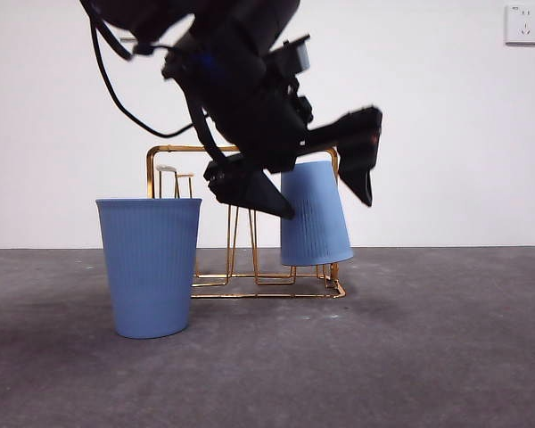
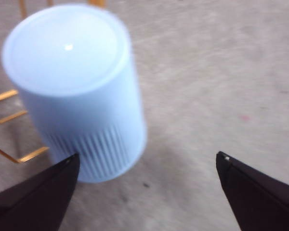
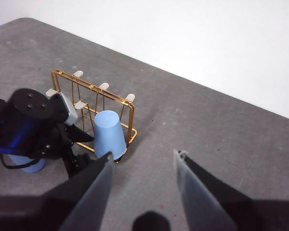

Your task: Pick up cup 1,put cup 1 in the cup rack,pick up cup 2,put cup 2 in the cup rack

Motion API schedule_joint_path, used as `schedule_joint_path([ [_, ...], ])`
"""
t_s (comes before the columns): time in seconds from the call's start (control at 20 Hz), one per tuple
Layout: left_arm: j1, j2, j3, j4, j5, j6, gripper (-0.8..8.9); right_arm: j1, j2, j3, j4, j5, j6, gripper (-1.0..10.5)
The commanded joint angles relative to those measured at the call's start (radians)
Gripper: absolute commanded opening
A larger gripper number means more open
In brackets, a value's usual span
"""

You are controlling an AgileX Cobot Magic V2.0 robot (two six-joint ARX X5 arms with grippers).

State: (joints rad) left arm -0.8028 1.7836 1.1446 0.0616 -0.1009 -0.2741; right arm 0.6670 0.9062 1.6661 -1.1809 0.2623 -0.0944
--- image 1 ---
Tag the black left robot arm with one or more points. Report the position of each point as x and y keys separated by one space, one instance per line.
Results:
x=232 y=67

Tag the blue ribbed plastic cup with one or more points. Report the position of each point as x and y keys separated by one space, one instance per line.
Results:
x=314 y=232
x=149 y=267

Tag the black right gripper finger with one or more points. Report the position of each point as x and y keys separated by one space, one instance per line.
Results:
x=356 y=142

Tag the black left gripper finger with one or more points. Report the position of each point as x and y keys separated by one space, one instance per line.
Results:
x=249 y=191

